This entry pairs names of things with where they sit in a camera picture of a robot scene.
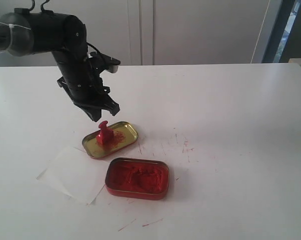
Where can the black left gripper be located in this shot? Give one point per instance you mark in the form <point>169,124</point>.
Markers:
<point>90,99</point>

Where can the red stamp with handle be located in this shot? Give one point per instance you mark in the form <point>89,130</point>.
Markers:
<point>105,133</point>

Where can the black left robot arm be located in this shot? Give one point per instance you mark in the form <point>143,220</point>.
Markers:
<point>24,33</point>

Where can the red ink paste tin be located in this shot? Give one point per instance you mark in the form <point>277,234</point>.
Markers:
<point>137,178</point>

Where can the gold tin lid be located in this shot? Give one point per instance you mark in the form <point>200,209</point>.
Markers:
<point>124,135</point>

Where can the white paper sheet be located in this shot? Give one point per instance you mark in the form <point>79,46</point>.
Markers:
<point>75,174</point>

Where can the white cabinet doors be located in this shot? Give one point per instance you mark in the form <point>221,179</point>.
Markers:
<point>170,32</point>

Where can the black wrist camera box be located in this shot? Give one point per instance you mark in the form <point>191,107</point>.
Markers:
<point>103,62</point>

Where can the dark window frame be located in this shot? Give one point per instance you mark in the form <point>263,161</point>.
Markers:
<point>279,35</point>

